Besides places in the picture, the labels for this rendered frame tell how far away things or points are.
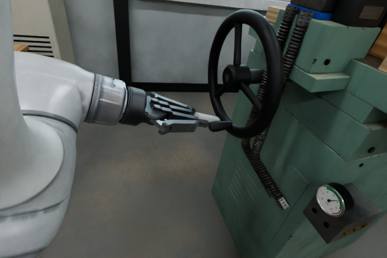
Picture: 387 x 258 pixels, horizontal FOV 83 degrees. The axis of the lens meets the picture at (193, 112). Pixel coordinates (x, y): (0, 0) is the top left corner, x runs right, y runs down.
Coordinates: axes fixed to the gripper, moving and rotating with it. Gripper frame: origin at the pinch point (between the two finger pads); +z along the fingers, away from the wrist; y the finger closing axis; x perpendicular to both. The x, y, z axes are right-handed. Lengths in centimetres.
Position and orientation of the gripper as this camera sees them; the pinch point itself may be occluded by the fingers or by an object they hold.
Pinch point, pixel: (205, 121)
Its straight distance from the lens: 52.9
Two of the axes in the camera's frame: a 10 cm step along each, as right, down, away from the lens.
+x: -4.3, 8.0, 4.2
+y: -3.4, -5.7, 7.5
